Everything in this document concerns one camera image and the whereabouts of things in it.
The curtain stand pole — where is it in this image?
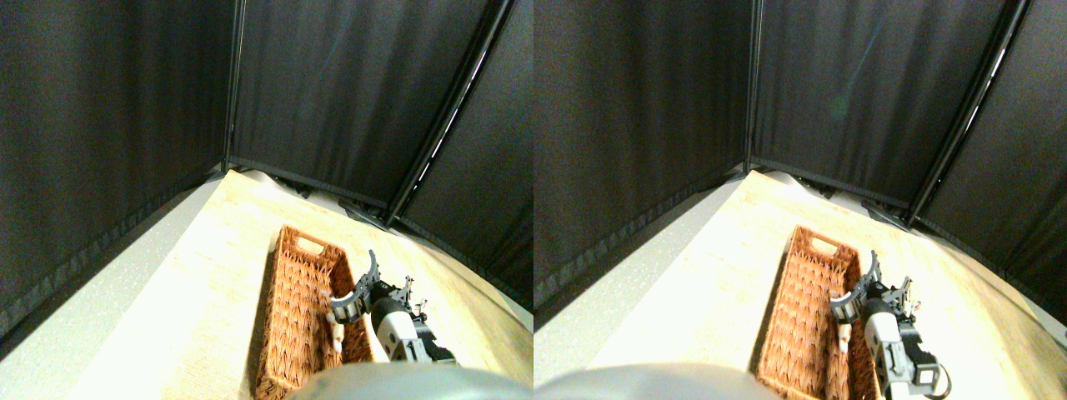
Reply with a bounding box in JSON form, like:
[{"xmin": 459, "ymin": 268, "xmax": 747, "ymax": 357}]
[
  {"xmin": 222, "ymin": 0, "xmax": 248, "ymax": 173},
  {"xmin": 382, "ymin": 0, "xmax": 518, "ymax": 228},
  {"xmin": 742, "ymin": 0, "xmax": 765, "ymax": 173},
  {"xmin": 903, "ymin": 0, "xmax": 1039, "ymax": 228}
]

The curtain stand foot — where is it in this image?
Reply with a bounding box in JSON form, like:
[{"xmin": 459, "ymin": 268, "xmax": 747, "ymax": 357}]
[
  {"xmin": 271, "ymin": 173, "xmax": 316, "ymax": 199},
  {"xmin": 337, "ymin": 198, "xmax": 391, "ymax": 233},
  {"xmin": 800, "ymin": 173, "xmax": 839, "ymax": 199},
  {"xmin": 861, "ymin": 198, "xmax": 911, "ymax": 233}
]

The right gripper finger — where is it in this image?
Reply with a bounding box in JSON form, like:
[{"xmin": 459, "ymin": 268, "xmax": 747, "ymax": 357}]
[
  {"xmin": 829, "ymin": 287, "xmax": 869, "ymax": 325},
  {"xmin": 357, "ymin": 249, "xmax": 381, "ymax": 294},
  {"xmin": 860, "ymin": 249, "xmax": 883, "ymax": 293},
  {"xmin": 328, "ymin": 287, "xmax": 368, "ymax": 325}
]

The brown wicker basket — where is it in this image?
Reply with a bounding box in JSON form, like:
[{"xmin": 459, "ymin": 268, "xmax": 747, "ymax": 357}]
[
  {"xmin": 253, "ymin": 224, "xmax": 378, "ymax": 400},
  {"xmin": 755, "ymin": 224, "xmax": 886, "ymax": 400}
]

